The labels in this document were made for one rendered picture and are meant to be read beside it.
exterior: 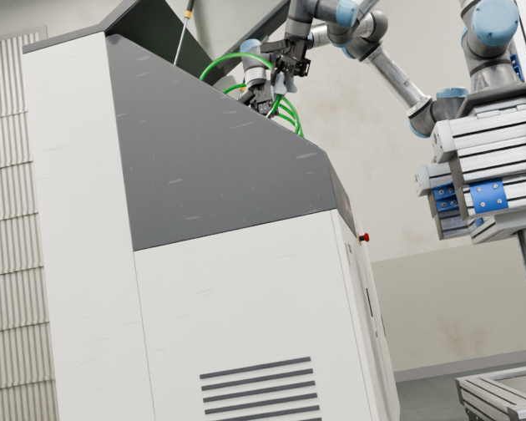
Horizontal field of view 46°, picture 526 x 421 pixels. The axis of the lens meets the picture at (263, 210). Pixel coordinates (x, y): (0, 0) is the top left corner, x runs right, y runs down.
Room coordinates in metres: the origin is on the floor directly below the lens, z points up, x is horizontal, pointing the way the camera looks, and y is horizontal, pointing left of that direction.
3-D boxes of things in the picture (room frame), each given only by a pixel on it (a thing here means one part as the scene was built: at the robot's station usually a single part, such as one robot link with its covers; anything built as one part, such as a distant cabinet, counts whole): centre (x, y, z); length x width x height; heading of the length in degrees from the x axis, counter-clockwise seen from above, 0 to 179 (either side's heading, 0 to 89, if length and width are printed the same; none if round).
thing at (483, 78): (1.68, -0.72, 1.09); 0.15 x 0.15 x 0.10
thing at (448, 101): (2.18, -0.77, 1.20); 0.13 x 0.12 x 0.14; 27
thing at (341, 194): (1.92, -0.24, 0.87); 0.62 x 0.04 x 0.16; 169
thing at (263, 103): (1.96, -0.06, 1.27); 0.09 x 0.08 x 0.12; 79
